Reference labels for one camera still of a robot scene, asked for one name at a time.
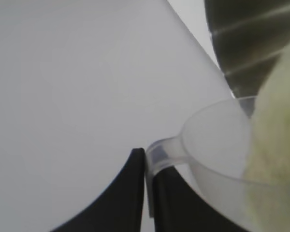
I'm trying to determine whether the stainless steel bowl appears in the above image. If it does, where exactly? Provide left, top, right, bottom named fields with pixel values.
left=204, top=0, right=290, bottom=99

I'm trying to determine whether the clear plastic measuring cup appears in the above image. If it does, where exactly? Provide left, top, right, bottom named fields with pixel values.
left=145, top=95, right=290, bottom=232

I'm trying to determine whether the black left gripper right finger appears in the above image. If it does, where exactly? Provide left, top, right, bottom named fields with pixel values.
left=151, top=166, right=230, bottom=232

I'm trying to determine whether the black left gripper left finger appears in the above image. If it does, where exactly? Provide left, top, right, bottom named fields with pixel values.
left=48, top=147, right=146, bottom=232

